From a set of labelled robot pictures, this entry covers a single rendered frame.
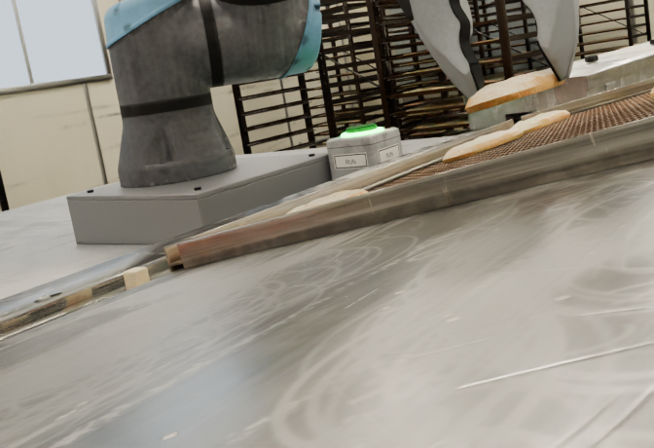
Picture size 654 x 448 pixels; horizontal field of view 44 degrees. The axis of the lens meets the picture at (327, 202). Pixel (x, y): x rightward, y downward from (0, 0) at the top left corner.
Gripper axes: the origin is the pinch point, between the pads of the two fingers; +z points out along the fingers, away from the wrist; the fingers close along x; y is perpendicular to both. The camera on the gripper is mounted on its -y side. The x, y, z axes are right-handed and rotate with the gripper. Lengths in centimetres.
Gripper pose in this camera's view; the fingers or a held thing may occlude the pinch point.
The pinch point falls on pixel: (510, 68)
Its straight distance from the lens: 41.6
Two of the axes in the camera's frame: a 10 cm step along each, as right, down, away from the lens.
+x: -8.2, 2.3, 5.2
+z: 3.0, 9.5, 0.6
